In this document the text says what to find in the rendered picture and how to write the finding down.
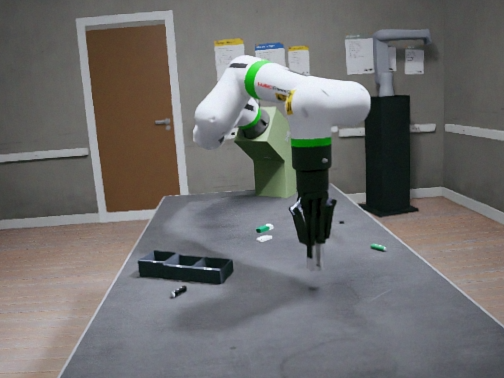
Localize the green and white eraser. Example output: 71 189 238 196
256 224 273 233

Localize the green aa battery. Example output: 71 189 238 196
371 244 387 252

